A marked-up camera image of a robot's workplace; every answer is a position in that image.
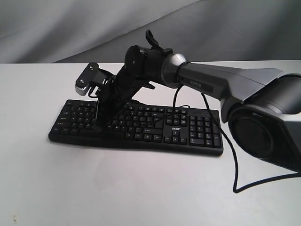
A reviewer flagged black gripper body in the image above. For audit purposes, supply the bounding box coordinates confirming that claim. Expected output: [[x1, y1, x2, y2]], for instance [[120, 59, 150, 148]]
[[96, 65, 156, 125]]

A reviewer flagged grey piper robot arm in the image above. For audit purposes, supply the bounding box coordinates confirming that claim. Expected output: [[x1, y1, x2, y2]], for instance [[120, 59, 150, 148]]
[[96, 30, 301, 172]]

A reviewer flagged black acer keyboard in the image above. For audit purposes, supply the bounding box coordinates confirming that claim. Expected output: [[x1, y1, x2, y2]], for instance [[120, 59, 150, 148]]
[[48, 100, 223, 156]]

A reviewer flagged grey backdrop cloth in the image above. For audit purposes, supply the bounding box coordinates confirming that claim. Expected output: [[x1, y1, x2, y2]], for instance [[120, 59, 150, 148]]
[[0, 0, 301, 63]]

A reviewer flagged black keyboard usb cable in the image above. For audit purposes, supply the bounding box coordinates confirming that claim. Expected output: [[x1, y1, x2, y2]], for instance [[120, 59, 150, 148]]
[[127, 100, 190, 111]]

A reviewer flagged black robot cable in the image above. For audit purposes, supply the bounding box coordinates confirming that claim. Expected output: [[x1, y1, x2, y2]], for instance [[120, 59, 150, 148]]
[[152, 84, 301, 194]]

